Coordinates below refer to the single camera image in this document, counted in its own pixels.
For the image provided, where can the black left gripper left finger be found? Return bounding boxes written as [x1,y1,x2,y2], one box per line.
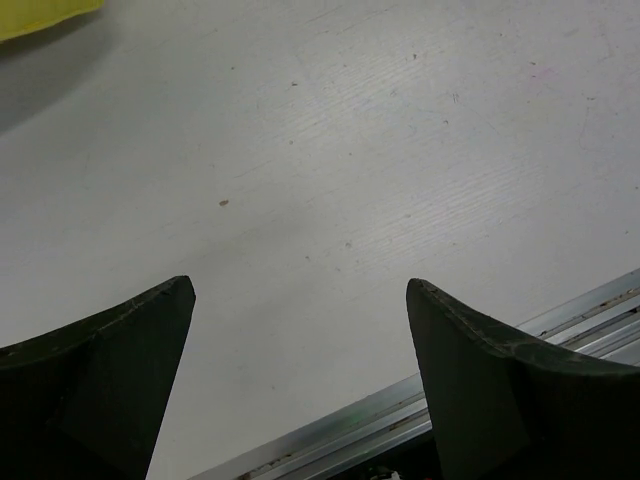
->
[1,276,196,479]

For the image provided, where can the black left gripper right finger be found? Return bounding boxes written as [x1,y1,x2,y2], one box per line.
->
[406,279,639,479]

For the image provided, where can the yellow-green trousers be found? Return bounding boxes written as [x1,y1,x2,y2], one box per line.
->
[0,0,104,42]

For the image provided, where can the aluminium table frame rails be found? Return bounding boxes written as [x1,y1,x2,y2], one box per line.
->
[200,271,639,479]

